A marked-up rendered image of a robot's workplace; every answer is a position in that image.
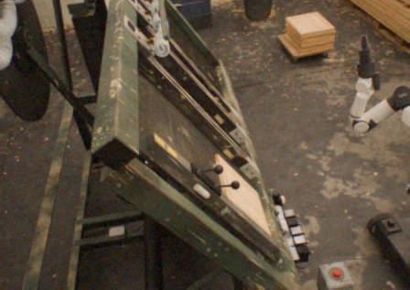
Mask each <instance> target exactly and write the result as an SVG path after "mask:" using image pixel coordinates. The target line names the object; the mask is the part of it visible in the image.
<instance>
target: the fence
mask: <svg viewBox="0 0 410 290"><path fill-rule="evenodd" d="M157 136H158V135H157V134H156V133H155V132H153V133H152V134H151V135H149V136H148V137H147V138H146V146H147V147H148V148H149V149H150V150H152V151H153V152H154V153H155V154H157V155H158V157H161V159H163V161H165V162H166V163H167V164H169V165H170V166H171V167H172V168H174V169H175V170H176V171H177V172H178V173H179V174H180V175H181V176H183V177H184V178H185V179H186V180H187V181H188V182H190V184H192V185H193V186H195V184H200V186H201V187H203V188H204V189H205V190H206V191H208V192H209V193H210V196H209V199H210V200H211V201H212V202H214V203H215V204H216V205H217V206H218V207H219V208H222V207H224V206H225V205H226V206H227V207H228V208H230V209H231V210H232V211H233V212H234V215H235V218H236V220H235V221H236V222H237V223H239V224H240V225H241V226H242V227H243V228H244V229H245V230H246V231H248V232H249V233H251V234H252V235H253V236H254V237H255V238H256V239H257V240H258V241H259V242H261V243H262V245H264V246H265V247H266V248H267V249H269V250H270V251H271V252H277V251H278V250H280V248H279V246H278V242H277V240H275V239H274V238H273V237H272V236H271V235H269V233H267V232H266V231H265V230H264V229H262V227H261V226H260V225H259V224H257V223H256V222H255V221H254V220H253V219H251V218H250V217H249V216H248V214H245V212H243V210H242V209H240V208H239V207H238V206H237V205H236V204H234V203H233V202H232V201H231V200H230V199H229V198H227V196H225V194H224V193H222V192H221V196H218V195H217V194H216V193H215V192H214V191H212V190H211V188H209V187H207V185H206V184H204V182H202V181H201V180H200V179H199V178H198V177H196V176H195V175H194V174H193V173H191V170H190V163H189V162H187V161H186V159H184V157H181V155H180V154H179V153H177V152H176V151H175V150H174V149H173V148H172V147H170V145H168V144H167V143H166V142H165V141H163V139H161V137H159V136H158V138H159V139H161V141H163V142H164V143H165V147H164V146H162V145H161V144H160V143H159V142H158V141H157V140H156V137H157ZM168 146H169V147H170V148H171V149H172V150H173V151H174V152H175V153H176V154H177V157H175V156H174V155H172V154H171V153H170V152H169V151H168V149H167V147H168Z"/></svg>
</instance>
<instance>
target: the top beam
mask: <svg viewBox="0 0 410 290"><path fill-rule="evenodd" d="M124 16H126V17H128V19H129V20H131V22H132V23H133V24H134V25H135V27H137V10H136V9H135V8H134V7H133V5H132V4H131V3H130V2H129V1H128V0H110V2H109V7H108V13H107V24H106V29H105V40H104V45H103V55H102V66H101V77H100V82H99V92H98V98H97V103H96V114H95V119H94V130H93V135H92V150H91V154H92V156H94V157H96V158H97V159H99V160H100V161H101V162H103V163H104V164H105V165H107V166H108V167H109V168H110V169H112V170H113V171H116V170H117V169H118V168H120V167H122V166H124V165H125V164H127V163H128V162H130V161H131V160H132V159H134V158H135V157H137V156H138V155H139V133H138V48H137V39H136V38H135V37H133V35H132V34H131V33H130V32H129V31H128V29H126V27H124Z"/></svg>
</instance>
